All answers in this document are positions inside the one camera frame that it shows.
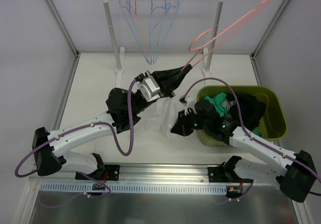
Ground white tank top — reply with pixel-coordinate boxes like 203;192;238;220
134;97;179;139

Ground aluminium mounting rail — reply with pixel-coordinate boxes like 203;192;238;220
29;161;276;184

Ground white slotted cable duct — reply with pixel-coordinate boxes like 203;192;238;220
40;182;227;195

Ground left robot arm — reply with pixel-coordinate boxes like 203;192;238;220
32;64;192;180

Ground olive green plastic basin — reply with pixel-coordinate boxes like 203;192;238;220
197;85;287;148

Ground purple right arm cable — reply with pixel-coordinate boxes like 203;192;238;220
179;77;321;206

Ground grey tank top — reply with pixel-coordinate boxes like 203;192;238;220
222;99;236;111

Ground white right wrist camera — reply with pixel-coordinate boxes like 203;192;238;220
179;95;196;115

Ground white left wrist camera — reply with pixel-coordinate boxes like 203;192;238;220
135;71;161;102

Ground light blue wire hanger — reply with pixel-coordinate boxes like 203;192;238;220
119;0;147;62

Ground pink wire hanger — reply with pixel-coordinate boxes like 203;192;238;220
127;0;151;65

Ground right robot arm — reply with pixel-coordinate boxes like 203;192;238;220
171;100;320;203

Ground green tank top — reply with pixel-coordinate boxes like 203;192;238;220
204;92;262;137

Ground black tank top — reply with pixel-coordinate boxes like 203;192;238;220
226;93;266;131

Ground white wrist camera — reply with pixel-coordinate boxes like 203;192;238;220
179;95;196;115
135;71;161;102

